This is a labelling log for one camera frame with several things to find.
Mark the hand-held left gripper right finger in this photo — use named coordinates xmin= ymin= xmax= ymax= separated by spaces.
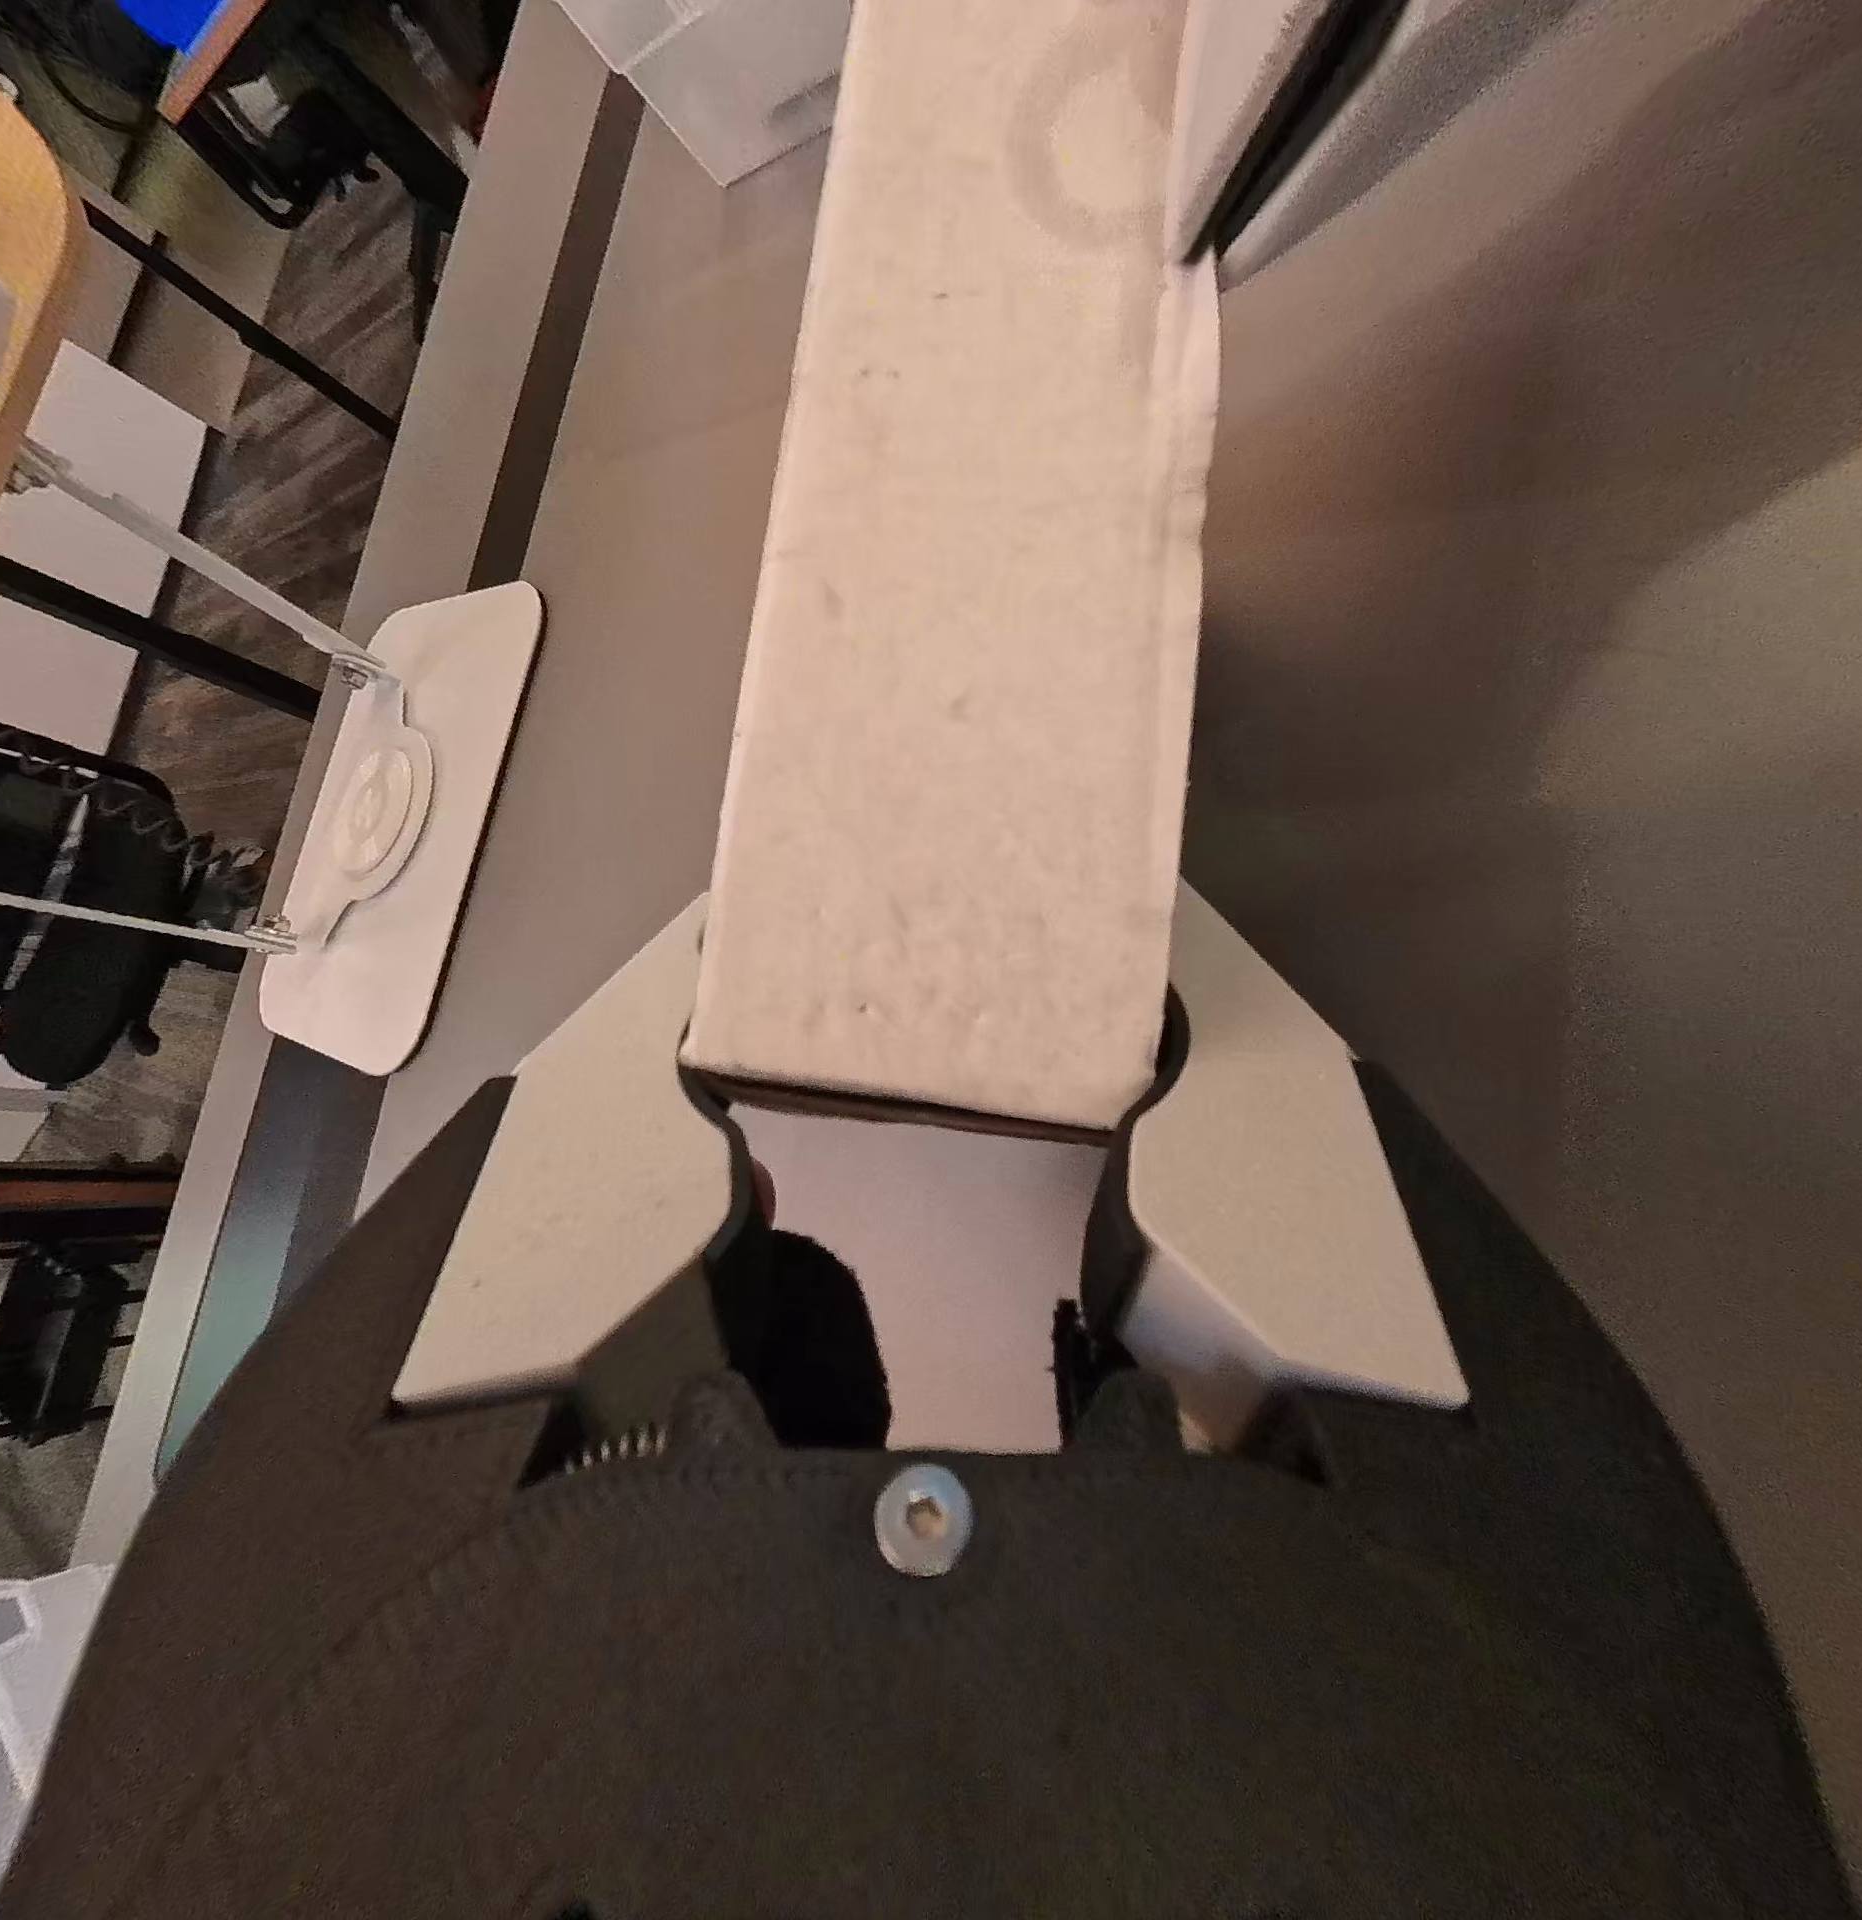
xmin=1076 ymin=878 xmax=1476 ymax=1454

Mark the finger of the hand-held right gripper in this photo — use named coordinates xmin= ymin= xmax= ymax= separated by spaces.
xmin=1172 ymin=0 xmax=1415 ymax=272

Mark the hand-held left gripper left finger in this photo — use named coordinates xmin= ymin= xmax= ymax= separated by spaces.
xmin=387 ymin=891 xmax=761 ymax=1441

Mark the white cardboard box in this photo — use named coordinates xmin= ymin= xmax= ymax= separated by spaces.
xmin=678 ymin=0 xmax=1226 ymax=1148

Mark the black office chair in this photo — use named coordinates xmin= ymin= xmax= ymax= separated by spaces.
xmin=0 ymin=750 xmax=273 ymax=1088

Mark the white panel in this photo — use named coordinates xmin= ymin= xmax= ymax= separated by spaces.
xmin=0 ymin=336 xmax=213 ymax=693

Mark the round white mount disc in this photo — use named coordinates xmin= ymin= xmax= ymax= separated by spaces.
xmin=307 ymin=681 xmax=437 ymax=946

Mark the black coiled cable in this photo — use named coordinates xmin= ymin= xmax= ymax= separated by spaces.
xmin=0 ymin=705 xmax=266 ymax=909

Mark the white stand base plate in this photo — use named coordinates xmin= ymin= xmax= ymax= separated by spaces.
xmin=257 ymin=584 xmax=546 ymax=1075

